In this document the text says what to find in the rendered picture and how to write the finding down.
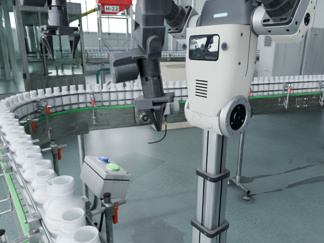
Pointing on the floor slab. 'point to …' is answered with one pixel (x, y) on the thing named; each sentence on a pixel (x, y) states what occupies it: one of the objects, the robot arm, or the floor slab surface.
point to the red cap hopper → (109, 8)
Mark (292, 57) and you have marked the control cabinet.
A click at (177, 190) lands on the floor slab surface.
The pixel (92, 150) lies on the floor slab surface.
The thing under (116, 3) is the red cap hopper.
